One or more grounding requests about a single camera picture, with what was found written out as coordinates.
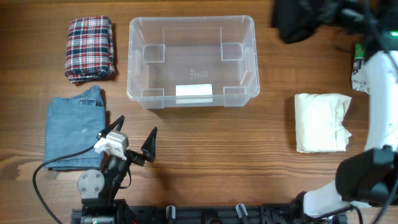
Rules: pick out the clear plastic storage bin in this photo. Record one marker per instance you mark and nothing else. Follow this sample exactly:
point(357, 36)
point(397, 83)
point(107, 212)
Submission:
point(192, 61)

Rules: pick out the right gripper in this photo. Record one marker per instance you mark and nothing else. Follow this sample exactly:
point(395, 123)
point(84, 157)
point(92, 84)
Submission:
point(333, 6)

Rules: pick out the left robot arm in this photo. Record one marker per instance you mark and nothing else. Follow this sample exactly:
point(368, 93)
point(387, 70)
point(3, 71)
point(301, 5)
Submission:
point(98, 188)

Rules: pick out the black garment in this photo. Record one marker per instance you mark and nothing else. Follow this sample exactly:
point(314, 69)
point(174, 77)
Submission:
point(297, 20)

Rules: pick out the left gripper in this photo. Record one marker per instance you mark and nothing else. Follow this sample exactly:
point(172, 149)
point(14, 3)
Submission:
point(148, 149)

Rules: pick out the blue denim jeans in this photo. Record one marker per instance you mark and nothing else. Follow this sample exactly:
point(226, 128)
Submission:
point(72, 124)

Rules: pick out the cream cloth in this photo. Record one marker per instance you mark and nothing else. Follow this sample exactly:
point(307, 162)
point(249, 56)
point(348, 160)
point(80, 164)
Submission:
point(319, 122)

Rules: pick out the red plaid folded cloth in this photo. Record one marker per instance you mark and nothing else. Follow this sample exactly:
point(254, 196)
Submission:
point(90, 49)

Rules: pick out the white printed t-shirt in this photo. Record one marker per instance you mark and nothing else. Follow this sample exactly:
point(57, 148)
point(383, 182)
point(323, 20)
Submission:
point(359, 79)

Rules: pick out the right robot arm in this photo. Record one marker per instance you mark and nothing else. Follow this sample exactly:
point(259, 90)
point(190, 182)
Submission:
point(371, 176)

